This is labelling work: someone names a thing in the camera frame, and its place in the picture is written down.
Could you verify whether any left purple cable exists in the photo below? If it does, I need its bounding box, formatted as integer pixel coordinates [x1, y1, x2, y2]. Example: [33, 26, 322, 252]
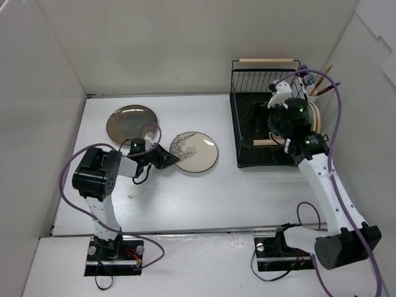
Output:
[58, 123, 165, 269]

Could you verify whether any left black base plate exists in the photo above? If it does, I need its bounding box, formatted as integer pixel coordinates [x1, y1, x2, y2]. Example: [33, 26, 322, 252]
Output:
[84, 238, 144, 277]

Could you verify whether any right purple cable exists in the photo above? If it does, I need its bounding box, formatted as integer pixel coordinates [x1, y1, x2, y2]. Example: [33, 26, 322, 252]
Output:
[275, 69, 383, 297]

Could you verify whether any purple cable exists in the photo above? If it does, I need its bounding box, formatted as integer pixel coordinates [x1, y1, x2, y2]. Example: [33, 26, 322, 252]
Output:
[275, 69, 383, 297]
[58, 123, 165, 269]

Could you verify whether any cream and yellow plate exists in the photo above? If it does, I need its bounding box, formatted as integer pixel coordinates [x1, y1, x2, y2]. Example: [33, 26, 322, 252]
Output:
[311, 103, 322, 134]

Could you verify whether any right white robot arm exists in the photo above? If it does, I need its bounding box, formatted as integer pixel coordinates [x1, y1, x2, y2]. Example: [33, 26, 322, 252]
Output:
[246, 98, 382, 270]

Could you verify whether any blue patterned utensil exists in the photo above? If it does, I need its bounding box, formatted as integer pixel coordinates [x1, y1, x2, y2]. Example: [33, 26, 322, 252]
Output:
[298, 64, 314, 87]

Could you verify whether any purple utensil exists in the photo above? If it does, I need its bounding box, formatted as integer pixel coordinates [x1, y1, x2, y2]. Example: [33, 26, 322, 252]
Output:
[316, 85, 334, 97]

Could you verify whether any blue-grey ceramic plate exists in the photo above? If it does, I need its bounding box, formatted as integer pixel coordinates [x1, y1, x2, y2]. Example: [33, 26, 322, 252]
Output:
[305, 101, 312, 124]

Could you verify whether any pale green plate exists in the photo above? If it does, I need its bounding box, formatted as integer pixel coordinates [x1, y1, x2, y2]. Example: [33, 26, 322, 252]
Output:
[310, 102, 314, 131]

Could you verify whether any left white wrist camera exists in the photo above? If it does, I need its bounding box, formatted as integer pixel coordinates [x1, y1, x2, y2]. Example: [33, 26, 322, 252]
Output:
[144, 132, 155, 150]

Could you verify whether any black striped plate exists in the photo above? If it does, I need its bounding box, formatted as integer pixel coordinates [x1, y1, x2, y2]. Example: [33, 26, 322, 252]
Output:
[269, 132, 279, 141]

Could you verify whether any black wire dish rack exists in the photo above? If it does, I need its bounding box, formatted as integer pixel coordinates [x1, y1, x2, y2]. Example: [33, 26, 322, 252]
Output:
[229, 58, 329, 170]

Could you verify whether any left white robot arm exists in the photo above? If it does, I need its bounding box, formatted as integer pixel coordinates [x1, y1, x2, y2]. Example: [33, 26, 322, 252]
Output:
[72, 137, 180, 260]

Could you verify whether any brown speckled plate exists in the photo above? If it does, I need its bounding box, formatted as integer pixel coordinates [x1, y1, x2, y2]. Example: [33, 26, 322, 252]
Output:
[106, 104, 158, 144]

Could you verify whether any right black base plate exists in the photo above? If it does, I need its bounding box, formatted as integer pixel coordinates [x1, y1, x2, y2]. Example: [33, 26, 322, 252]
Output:
[254, 236, 314, 272]

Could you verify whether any cream tree pattern plate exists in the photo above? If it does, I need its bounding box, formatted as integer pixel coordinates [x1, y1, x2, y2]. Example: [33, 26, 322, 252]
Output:
[170, 131, 219, 174]

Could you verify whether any white utensil holder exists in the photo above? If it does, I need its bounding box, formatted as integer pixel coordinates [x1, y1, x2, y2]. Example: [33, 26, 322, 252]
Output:
[303, 76, 317, 102]

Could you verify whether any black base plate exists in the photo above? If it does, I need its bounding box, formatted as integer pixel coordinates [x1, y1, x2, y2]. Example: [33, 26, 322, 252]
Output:
[84, 238, 144, 277]
[254, 236, 314, 272]

